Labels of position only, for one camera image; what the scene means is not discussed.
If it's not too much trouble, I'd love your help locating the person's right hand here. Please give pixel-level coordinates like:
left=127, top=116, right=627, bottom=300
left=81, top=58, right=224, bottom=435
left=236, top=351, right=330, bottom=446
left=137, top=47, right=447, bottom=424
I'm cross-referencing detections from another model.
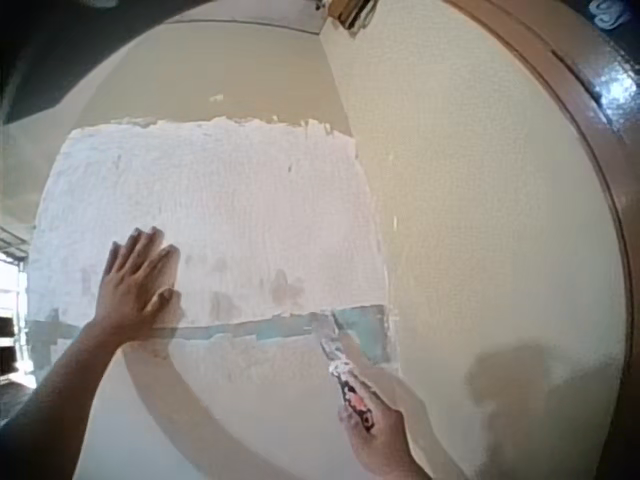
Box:
left=337, top=344, right=429, bottom=480

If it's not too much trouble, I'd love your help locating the metal shelf rack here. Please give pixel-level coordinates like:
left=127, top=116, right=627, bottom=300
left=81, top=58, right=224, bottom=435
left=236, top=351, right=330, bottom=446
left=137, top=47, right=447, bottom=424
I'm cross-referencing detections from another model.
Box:
left=0, top=224, right=36, bottom=386

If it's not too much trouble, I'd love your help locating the brown wooden door frame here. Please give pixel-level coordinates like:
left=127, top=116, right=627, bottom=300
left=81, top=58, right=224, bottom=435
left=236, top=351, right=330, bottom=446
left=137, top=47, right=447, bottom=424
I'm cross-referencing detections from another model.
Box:
left=444, top=0, right=640, bottom=480

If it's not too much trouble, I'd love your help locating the putty knife with red handle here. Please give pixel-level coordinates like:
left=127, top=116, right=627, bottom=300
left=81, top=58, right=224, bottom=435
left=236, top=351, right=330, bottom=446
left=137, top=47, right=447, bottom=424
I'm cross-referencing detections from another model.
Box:
left=317, top=306, right=389, bottom=434

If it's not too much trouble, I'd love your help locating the person's left hand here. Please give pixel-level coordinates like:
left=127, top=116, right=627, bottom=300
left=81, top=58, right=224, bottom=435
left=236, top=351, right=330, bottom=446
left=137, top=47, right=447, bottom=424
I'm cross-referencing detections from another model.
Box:
left=92, top=225, right=185, bottom=343

